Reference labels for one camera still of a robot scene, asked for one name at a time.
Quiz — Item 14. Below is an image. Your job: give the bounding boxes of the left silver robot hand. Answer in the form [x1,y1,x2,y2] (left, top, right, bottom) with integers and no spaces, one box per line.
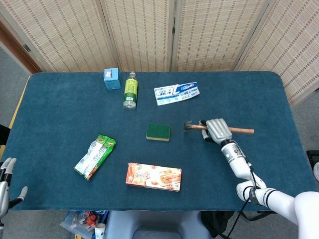
[0,157,28,219]

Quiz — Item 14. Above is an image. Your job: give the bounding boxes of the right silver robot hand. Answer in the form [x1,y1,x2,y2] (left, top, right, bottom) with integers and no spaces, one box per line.
[198,118,233,145]

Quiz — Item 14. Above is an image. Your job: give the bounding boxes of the wooden handle claw hammer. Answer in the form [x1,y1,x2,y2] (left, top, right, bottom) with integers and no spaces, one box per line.
[183,120,255,135]

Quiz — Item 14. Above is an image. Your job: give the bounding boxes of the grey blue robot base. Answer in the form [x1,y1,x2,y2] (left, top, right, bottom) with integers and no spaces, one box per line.
[104,210,212,239]

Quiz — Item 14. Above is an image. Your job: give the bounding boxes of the green and yellow sponge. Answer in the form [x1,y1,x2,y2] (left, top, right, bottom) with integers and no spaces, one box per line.
[146,123,171,142]

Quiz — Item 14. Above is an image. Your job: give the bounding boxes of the blue white toothpaste box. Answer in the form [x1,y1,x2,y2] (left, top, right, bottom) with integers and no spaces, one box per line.
[153,81,201,107]

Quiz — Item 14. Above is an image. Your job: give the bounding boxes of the blue table cloth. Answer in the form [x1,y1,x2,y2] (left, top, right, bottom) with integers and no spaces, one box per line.
[1,71,317,212]

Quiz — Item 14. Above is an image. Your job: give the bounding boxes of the orange egg roll box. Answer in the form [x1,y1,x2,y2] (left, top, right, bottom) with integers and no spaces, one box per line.
[125,162,183,193]

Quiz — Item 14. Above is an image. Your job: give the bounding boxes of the clear bag of parts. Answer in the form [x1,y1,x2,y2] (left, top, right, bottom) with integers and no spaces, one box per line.
[59,210,109,239]

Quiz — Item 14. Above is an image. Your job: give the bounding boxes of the black bag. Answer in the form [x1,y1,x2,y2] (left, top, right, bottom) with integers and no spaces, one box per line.
[200,211,235,239]

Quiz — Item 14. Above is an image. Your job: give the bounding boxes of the green snack bag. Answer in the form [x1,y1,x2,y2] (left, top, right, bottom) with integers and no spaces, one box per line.
[73,133,117,181]

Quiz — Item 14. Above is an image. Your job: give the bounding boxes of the green label plastic bottle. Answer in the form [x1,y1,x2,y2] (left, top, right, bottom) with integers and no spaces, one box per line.
[123,71,139,111]

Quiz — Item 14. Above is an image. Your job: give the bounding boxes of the white paper cup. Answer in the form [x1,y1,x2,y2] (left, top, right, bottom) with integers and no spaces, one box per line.
[94,223,106,239]

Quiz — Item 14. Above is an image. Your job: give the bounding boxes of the woven folding screen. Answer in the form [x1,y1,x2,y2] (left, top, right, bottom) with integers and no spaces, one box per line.
[0,0,319,105]

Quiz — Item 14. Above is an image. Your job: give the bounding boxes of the small light blue box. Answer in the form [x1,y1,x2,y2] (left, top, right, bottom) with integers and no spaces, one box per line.
[103,68,121,91]

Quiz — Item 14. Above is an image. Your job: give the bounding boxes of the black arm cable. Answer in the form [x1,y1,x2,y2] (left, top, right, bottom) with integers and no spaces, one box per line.
[217,141,260,239]

